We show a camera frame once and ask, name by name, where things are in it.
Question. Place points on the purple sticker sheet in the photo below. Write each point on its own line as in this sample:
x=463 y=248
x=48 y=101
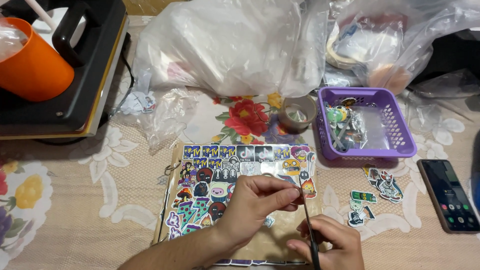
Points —
x=243 y=261

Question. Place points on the orange round sponge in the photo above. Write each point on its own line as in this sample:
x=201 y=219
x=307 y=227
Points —
x=390 y=78

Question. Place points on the green rectangular sticker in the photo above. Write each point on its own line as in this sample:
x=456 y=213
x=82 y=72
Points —
x=363 y=196

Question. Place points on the floral lace tablecloth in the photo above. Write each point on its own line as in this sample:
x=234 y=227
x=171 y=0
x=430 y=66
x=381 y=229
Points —
x=82 y=210

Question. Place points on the small bag of stickers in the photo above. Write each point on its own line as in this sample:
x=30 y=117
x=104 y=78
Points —
x=139 y=101

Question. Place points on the black bag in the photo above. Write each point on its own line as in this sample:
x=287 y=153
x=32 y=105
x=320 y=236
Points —
x=453 y=52

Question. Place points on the person's left hand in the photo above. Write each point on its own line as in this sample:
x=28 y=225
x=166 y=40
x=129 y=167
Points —
x=243 y=210

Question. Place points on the orange plastic cup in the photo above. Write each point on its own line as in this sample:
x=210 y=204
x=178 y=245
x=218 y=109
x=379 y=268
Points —
x=35 y=71

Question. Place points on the clear plastic bag of supplies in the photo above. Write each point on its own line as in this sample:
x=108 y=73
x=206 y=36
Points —
x=378 y=41

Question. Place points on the person's right hand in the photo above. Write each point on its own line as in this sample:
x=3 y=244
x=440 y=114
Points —
x=339 y=247

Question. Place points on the crumpled clear plastic wrap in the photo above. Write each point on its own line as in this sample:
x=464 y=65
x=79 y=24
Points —
x=170 y=112

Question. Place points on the skater cartoon sticker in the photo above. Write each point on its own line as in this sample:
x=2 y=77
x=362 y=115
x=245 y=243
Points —
x=359 y=214

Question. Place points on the blue object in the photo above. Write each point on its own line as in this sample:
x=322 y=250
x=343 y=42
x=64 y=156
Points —
x=476 y=172

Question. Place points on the clear packing tape roll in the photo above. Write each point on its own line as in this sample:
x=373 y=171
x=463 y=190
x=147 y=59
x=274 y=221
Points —
x=298 y=112

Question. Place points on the dark figure cartoon sticker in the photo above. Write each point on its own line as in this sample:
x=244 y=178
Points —
x=372 y=175

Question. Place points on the black smartphone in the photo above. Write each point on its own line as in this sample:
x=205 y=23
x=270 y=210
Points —
x=448 y=195

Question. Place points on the purple plastic basket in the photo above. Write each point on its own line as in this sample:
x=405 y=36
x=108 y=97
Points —
x=397 y=127

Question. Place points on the white plastic stick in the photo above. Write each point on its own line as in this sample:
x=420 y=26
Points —
x=41 y=15

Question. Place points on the beige masking tape roll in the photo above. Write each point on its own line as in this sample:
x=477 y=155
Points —
x=333 y=56

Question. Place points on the black heat press machine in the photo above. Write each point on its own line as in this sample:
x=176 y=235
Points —
x=93 y=56

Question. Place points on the large clear plastic bag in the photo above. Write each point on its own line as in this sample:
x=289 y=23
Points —
x=228 y=45

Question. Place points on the clown cartoon sticker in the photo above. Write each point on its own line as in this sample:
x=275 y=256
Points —
x=390 y=187

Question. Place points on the pile of cut stickers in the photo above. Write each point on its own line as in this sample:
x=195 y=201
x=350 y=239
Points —
x=343 y=123

